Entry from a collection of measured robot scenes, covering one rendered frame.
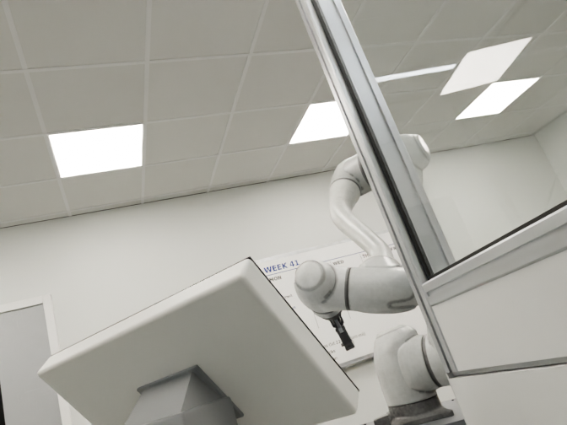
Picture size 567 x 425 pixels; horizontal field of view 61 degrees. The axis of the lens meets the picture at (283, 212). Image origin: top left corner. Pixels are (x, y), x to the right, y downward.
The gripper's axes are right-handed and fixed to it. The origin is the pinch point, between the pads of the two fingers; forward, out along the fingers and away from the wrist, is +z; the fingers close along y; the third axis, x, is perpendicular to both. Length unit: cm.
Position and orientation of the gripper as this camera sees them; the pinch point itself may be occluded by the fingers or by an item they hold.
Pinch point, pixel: (339, 323)
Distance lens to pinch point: 149.0
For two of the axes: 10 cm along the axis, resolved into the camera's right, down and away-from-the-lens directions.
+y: -3.6, -7.7, 5.3
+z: 2.6, 4.6, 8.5
